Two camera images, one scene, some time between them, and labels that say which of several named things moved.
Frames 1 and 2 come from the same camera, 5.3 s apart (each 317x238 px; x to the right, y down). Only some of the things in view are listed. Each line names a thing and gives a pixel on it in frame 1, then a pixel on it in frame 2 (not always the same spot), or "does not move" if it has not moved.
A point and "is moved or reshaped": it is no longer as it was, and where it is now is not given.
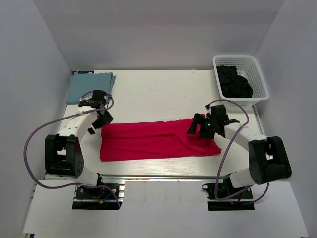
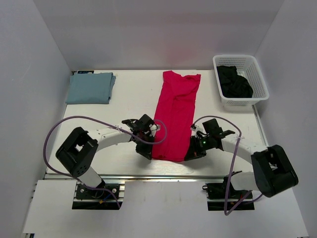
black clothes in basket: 232,85 does not move
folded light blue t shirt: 81,83 does not move
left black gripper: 99,123 to 144,150
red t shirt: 159,140 is moved or reshaped
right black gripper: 199,126 to 194,152
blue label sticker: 84,72 does not move
